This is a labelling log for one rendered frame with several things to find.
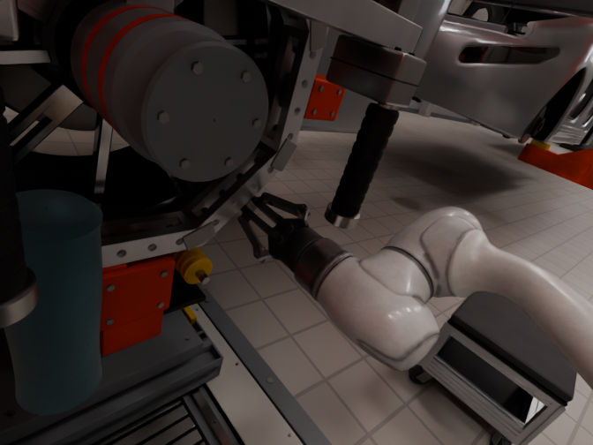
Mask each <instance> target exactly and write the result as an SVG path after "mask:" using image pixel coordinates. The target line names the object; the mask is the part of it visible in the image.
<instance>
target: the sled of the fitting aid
mask: <svg viewBox="0 0 593 445"><path fill-rule="evenodd" d="M181 311H182V312H183V314H184V316H185V317H186V318H187V320H188V321H189V322H190V323H191V325H192V326H193V328H194V329H195V331H196V332H197V334H198V335H199V337H200V338H201V340H202V341H203V348H202V352H201V354H199V355H198V356H196V357H194V358H190V359H188V360H186V361H184V362H183V363H181V364H179V365H177V366H173V367H171V368H170V369H168V370H166V371H164V372H161V373H158V374H156V375H155V376H153V377H151V378H149V379H146V380H144V381H142V382H140V383H138V384H136V385H133V386H131V387H129V388H127V389H125V390H123V391H121V392H118V393H116V394H114V395H113V396H110V397H108V398H105V399H103V400H101V401H100V402H98V403H96V404H93V405H90V406H88V407H86V408H85V409H83V410H81V411H77V412H75V413H73V414H72V415H70V416H68V417H66V418H64V419H60V420H58V421H57V422H55V423H53V424H51V425H48V426H45V427H43V428H42V429H40V430H38V431H36V432H33V433H31V434H29V435H27V436H25V437H23V438H20V439H18V440H16V441H14V442H12V443H10V444H8V445H91V444H93V443H95V442H96V441H98V440H100V439H102V438H104V437H106V436H107V435H109V434H112V433H114V432H115V431H117V430H118V429H120V428H122V427H124V426H127V425H129V424H130V423H131V422H133V421H135V420H137V419H140V418H141V417H143V416H145V415H147V414H148V413H150V412H151V411H154V410H156V409H158V408H160V407H162V406H163V405H164V404H167V403H169V402H171V401H173V400H174V399H176V398H178V397H180V396H182V395H184V394H185V393H187V392H189V391H191V390H193V389H195V388H196V387H198V386H200V385H202V384H204V383H206V382H207V381H210V380H212V379H213V378H215V377H217V376H218V375H219V374H220V371H221V365H222V361H223V356H222V354H221V353H220V352H219V350H218V349H217V348H216V346H215V345H214V343H213V342H212V340H211V339H210V337H209V336H208V335H207V333H206V331H205V330H204V329H203V328H202V327H201V326H200V324H199V322H198V321H197V316H196V315H195V314H194V312H193V311H192V310H191V308H190V307H189V306H187V307H185V308H182V309H181Z"/></svg>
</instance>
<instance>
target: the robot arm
mask: <svg viewBox="0 0 593 445"><path fill-rule="evenodd" d="M267 204H268V205H270V206H273V207H277V208H279V209H280V210H283V211H285V212H288V213H290V214H292V215H296V217H297V218H285V219H284V218H283V217H282V216H280V215H279V214H277V213H276V212H274V211H273V209H271V208H270V207H269V206H268V205H267ZM257 208H258V209H259V211H262V212H263V213H264V214H265V215H266V216H268V217H269V218H270V219H271V220H272V221H273V222H275V223H276V225H275V226H274V227H273V228H272V227H271V226H270V225H268V224H267V223H266V222H264V221H263V220H262V219H261V218H260V217H258V216H257V215H256V214H255V213H253V212H254V210H256V209H257ZM240 211H242V215H240V216H238V218H237V220H238V221H239V223H240V224H241V226H242V228H243V230H244V232H245V234H246V236H247V237H248V239H249V240H250V242H251V245H252V247H253V255H254V257H255V258H256V259H257V260H258V261H259V262H261V263H263V262H265V260H266V259H267V258H271V257H273V258H274V259H276V260H280V261H281V262H282V263H283V264H284V265H286V266H287V267H288V268H289V269H290V270H291V271H292V272H293V273H294V277H295V279H296V281H297V282H298V283H299V284H300V285H301V286H302V287H303V288H304V289H305V290H306V291H307V292H308V293H309V294H310V295H311V296H312V297H313V298H314V299H315V300H316V301H318V302H319V303H320V305H321V306H322V307H323V308H324V310H325V311H326V313H327V316H328V318H329V319H330V320H331V321H332V323H333V324H334V325H335V326H336V327H337V328H338V329H339V330H340V331H341V332H342V333H343V334H344V335H345V336H346V337H347V338H348V339H349V340H350V341H352V342H353V343H354V344H355V345H357V346H358V347H359V348H360V349H362V350H363V351H365V352H366V353H367V354H369V355H370V356H371V357H373V358H375V359H376V360H378V362H380V363H381V364H383V365H385V366H387V367H389V368H391V369H393V370H395V371H402V370H407V369H410V368H411V367H413V366H415V365H416V364H418V363H419V362H420V361H421V360H422V359H423V358H424V357H425V356H426V355H427V354H428V353H429V351H430V350H431V349H432V347H433V345H434V344H435V343H436V342H437V341H438V339H439V327H438V324H437V322H436V320H435V318H434V316H433V314H432V312H431V310H430V309H429V308H428V307H427V306H426V305H425V304H426V303H427V302H428V301H429V300H430V299H431V298H432V297H435V298H443V297H459V298H466V297H468V296H470V295H471V294H472V293H474V292H477V291H487V292H491V293H495V294H498V295H500V296H502V297H504V298H507V299H509V300H511V301H513V302H514V303H516V304H517V305H518V306H519V307H520V308H521V309H522V310H523V311H524V312H525V313H526V314H527V315H528V316H529V317H530V318H531V319H532V320H533V321H534V322H535V323H536V324H537V326H538V327H539V328H540V329H541V330H542V331H543V332H544V334H545V335H546V336H547V337H548V338H549V340H550V341H551V342H552V343H553V344H554V346H555V347H556V348H557V349H558V350H559V352H560V353H561V354H562V355H563V356H564V357H565V359H566V360H567V361H568V362H569V363H570V365H571V366H572V367H573V368H574V369H575V371H576V372H577V373H578V374H579V375H580V376H581V377H582V378H583V379H584V380H585V381H586V383H587V384H588V385H589V386H590V388H591V389H592V390H593V305H592V304H591V303H590V302H589V301H588V300H586V299H585V298H584V297H582V296H581V295H580V294H579V293H577V292H576V291H575V290H573V289H572V288H571V287H569V286H568V285H567V284H565V283H564V282H562V281H561V280H560V279H559V278H558V277H556V276H555V275H553V274H551V273H550V272H548V271H546V270H545V269H543V268H541V267H539V266H538V265H536V264H534V263H532V262H530V261H528V260H525V259H523V258H521V257H518V256H516V255H514V254H511V253H508V252H505V251H503V250H500V249H499V248H497V247H495V246H493V245H492V244H491V243H490V242H489V240H488V238H487V236H486V235H485V234H484V232H483V229H482V227H481V224H480V223H479V221H478V220H477V219H476V217H475V216H473V215H472V214H471V213H470V212H469V211H467V210H465V209H462V208H459V207H441V208H437V209H434V210H432V211H430V212H427V213H425V214H423V215H421V216H419V217H418V218H417V219H416V220H414V221H413V222H411V223H409V224H408V225H407V226H405V227H404V228H403V229H401V230H400V231H399V232H397V233H396V234H395V235H394V236H393V237H392V238H391V239H390V240H389V241H388V243H387V244H386V245H385V246H384V247H383V248H382V249H381V250H379V251H378V252H377V253H374V254H373V255H370V256H368V257H365V258H363V259H361V260H360V259H358V258H357V257H355V256H354V254H352V253H350V252H348V251H347V250H346V249H344V248H343V247H342V246H340V245H338V244H337V243H336V242H334V241H333V240H332V239H331V238H323V237H322V236H320V234H318V233H317V232H316V231H315V230H313V229H312V228H310V227H309V224H308V223H307V221H306V220H307V216H309V215H310V214H311V212H310V211H309V209H308V207H307V206H306V205H305V204H295V203H293V202H290V201H287V200H284V199H282V198H279V197H277V196H274V195H273V194H270V193H268V192H263V193H262V194H261V196H260V197H256V196H253V197H252V198H251V199H250V200H249V201H248V202H247V203H246V204H245V205H244V206H243V207H242V208H241V209H240ZM250 220H251V221H253V222H254V223H255V224H256V225H257V226H258V227H259V228H261V229H262V230H263V231H264V232H265V233H266V234H267V235H268V236H267V238H268V249H269V250H267V249H266V248H265V247H264V246H262V244H261V243H260V242H259V239H258V238H257V236H256V234H255V232H254V231H253V229H252V227H251V225H250V224H249V221H250Z"/></svg>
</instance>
